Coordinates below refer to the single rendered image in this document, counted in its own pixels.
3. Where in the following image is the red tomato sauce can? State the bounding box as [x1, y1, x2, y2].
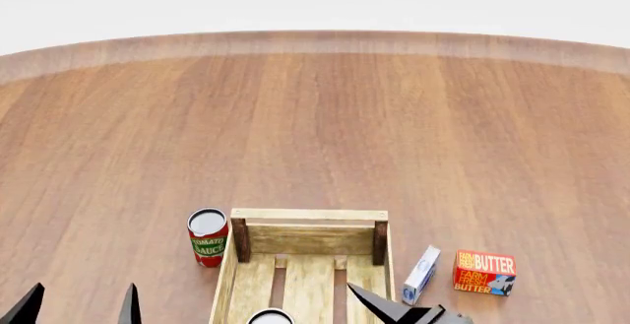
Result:
[186, 207, 231, 269]

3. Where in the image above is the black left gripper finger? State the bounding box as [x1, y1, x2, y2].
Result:
[116, 283, 144, 324]
[0, 282, 46, 324]

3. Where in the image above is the white and blue carton box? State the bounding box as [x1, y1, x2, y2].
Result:
[402, 244, 442, 306]

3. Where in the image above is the light wooden slatted crate tray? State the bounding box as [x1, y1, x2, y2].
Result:
[208, 207, 397, 324]

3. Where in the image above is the can with white lid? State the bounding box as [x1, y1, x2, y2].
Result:
[245, 306, 296, 324]

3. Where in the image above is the red and yellow butter box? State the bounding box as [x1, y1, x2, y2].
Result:
[452, 248, 518, 297]

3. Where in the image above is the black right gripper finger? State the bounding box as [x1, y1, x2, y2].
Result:
[395, 304, 447, 324]
[346, 282, 414, 324]

